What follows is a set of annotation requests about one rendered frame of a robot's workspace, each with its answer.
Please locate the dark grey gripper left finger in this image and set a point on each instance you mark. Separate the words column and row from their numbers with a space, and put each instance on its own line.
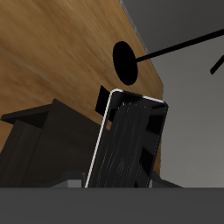
column 73, row 180

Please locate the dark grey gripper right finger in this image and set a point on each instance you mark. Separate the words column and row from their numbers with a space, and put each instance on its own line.
column 159, row 181

